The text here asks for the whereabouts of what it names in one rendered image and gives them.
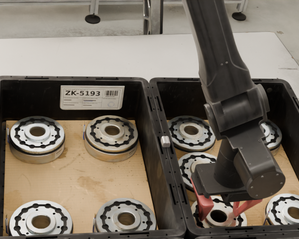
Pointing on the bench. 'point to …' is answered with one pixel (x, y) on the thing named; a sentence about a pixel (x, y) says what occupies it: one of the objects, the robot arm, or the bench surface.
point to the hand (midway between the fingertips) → (219, 213)
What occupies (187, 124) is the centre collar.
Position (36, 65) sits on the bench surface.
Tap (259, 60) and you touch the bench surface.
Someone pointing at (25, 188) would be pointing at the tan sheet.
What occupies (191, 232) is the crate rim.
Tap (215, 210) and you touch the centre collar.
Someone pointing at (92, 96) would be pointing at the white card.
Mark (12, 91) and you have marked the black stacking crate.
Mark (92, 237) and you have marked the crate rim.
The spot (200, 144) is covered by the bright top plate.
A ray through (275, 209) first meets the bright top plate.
